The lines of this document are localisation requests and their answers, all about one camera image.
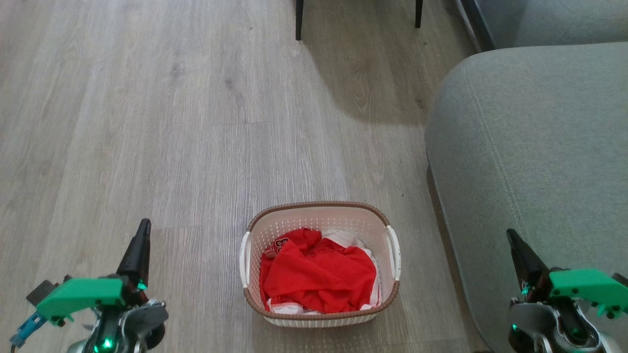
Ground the grey fabric sofa cushion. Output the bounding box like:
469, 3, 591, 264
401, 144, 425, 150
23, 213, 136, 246
473, 0, 628, 50

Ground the dark sofa base frame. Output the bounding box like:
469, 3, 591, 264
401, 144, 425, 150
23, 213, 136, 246
456, 0, 495, 52

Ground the red jersey garment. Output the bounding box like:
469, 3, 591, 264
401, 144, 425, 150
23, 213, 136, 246
259, 227, 378, 314

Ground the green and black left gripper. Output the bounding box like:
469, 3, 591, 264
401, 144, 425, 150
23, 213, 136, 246
37, 219, 152, 327

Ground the white laundry basket brown rim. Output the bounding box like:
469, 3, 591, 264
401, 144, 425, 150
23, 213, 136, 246
239, 201, 402, 328

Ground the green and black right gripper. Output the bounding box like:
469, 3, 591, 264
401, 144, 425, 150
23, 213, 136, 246
506, 229, 628, 320

